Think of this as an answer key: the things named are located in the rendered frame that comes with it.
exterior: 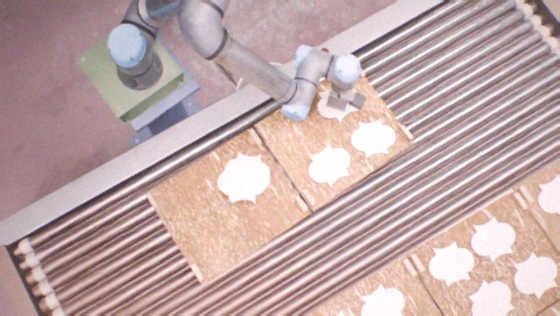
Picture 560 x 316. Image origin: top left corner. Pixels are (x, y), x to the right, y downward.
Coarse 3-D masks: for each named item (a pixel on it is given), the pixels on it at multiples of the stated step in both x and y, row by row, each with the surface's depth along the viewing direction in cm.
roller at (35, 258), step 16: (480, 0) 222; (496, 0) 222; (464, 16) 220; (432, 32) 218; (400, 48) 217; (416, 48) 218; (368, 64) 215; (384, 64) 216; (144, 192) 203; (112, 208) 203; (128, 208) 202; (96, 224) 201; (64, 240) 199; (80, 240) 201; (32, 256) 198; (48, 256) 199
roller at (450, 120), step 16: (544, 64) 215; (512, 80) 214; (528, 80) 215; (480, 96) 213; (496, 96) 212; (464, 112) 210; (432, 128) 209; (448, 128) 211; (416, 144) 208; (368, 176) 206; (192, 272) 197; (160, 288) 196; (176, 288) 196; (128, 304) 195; (144, 304) 194
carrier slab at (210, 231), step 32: (224, 160) 204; (160, 192) 202; (192, 192) 202; (288, 192) 202; (192, 224) 199; (224, 224) 199; (256, 224) 199; (288, 224) 199; (192, 256) 196; (224, 256) 196
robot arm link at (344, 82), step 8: (336, 56) 182; (344, 56) 179; (352, 56) 179; (336, 64) 178; (344, 64) 178; (352, 64) 178; (336, 72) 179; (344, 72) 178; (352, 72) 178; (336, 80) 182; (344, 80) 180; (352, 80) 181; (344, 88) 186
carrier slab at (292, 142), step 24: (264, 120) 208; (288, 120) 208; (312, 120) 208; (336, 120) 208; (360, 120) 208; (384, 120) 208; (288, 144) 206; (312, 144) 206; (336, 144) 206; (408, 144) 206; (288, 168) 204; (360, 168) 204; (312, 192) 202; (336, 192) 202
